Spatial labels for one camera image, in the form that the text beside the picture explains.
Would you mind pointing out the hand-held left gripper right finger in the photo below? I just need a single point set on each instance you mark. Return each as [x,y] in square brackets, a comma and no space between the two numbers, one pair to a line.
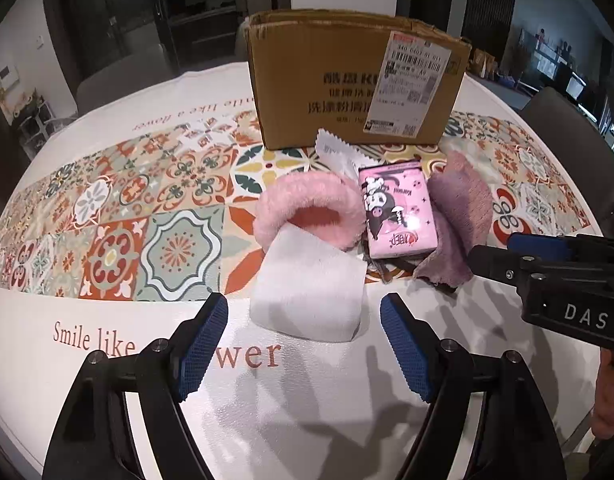
[404,345]

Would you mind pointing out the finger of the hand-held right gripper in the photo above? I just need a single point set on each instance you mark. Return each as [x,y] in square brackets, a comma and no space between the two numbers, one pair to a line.
[494,262]
[537,245]

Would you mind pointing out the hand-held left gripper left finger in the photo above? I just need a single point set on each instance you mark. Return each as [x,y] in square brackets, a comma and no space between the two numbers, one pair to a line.
[202,345]

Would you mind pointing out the purple knitted cloth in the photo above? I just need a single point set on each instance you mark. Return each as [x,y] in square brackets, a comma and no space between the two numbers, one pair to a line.
[457,210]

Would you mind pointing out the pink cartoon tissue packet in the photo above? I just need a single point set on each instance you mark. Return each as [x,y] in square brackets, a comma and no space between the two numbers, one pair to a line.
[402,210]

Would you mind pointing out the white towel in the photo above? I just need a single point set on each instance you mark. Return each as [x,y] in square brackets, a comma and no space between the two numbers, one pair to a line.
[307,285]

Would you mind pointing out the pink fluffy headband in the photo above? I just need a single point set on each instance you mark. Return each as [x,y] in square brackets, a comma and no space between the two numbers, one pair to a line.
[287,200]

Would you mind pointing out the white zigzag-edged cleaning cloth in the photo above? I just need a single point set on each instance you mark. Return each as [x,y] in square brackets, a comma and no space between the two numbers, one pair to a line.
[332,152]

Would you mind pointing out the brown cardboard box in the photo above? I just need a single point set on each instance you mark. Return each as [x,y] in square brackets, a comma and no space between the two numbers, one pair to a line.
[307,60]

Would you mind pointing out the person's right hand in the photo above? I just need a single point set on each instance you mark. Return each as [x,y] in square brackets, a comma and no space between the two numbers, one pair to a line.
[609,400]

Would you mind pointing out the brown-grey chair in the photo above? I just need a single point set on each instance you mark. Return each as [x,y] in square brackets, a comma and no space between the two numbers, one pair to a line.
[567,135]

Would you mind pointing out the patterned printed tablecloth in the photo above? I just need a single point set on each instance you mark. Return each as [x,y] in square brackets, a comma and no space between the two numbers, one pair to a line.
[137,210]

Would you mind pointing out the computer monitor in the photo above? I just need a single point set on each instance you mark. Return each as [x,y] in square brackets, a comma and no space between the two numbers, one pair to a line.
[577,87]

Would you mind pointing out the grey chair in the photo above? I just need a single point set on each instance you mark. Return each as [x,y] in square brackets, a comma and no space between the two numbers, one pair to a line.
[152,85]

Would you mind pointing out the white storage shelf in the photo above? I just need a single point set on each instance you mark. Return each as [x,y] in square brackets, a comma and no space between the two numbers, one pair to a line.
[42,125]

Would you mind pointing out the white wall panel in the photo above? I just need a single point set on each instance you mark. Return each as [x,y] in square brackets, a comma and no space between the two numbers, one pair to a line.
[9,76]

